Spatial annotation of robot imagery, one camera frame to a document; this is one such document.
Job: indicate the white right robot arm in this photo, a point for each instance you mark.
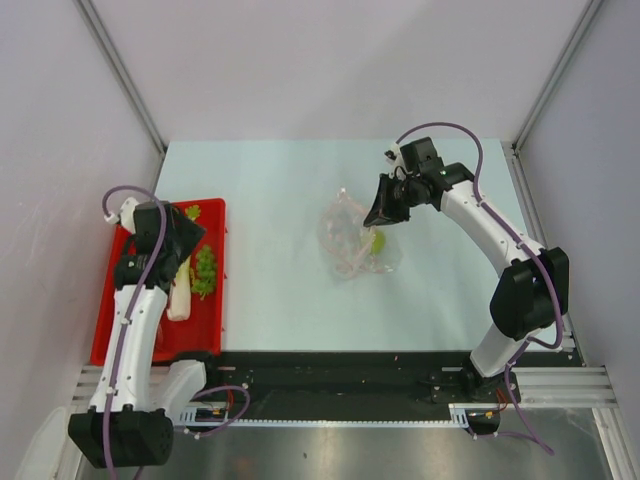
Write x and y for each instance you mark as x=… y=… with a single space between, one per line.
x=533 y=281

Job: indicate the red plastic bin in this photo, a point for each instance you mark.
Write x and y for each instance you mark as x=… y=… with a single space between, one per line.
x=202 y=331

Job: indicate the clear zip top bag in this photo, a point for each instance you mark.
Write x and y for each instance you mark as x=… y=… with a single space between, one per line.
x=345 y=243

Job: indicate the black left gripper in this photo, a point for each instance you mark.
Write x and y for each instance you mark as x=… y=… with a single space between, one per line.
x=190 y=231

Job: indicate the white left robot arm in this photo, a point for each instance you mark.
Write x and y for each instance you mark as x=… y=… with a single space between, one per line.
x=125 y=425

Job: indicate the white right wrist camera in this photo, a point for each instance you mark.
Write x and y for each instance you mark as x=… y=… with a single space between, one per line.
x=393 y=153

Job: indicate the green fake vegetable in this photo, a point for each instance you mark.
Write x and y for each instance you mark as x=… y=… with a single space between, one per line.
x=179 y=306

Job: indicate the aluminium frame rail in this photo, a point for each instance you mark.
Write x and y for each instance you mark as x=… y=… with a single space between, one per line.
x=553 y=387

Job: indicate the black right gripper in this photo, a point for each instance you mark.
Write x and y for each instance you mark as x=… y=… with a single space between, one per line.
x=383 y=211

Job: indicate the green fake pear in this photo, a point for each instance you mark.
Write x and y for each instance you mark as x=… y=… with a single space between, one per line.
x=378 y=242

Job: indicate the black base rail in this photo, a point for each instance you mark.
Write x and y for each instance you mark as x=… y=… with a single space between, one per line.
x=358 y=387

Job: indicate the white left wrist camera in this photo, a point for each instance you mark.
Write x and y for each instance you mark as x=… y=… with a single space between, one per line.
x=125 y=215

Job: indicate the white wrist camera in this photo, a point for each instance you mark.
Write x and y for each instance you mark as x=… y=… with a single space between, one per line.
x=393 y=153
x=125 y=215

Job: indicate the green fake grapes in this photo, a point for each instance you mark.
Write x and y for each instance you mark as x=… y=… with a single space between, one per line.
x=203 y=274

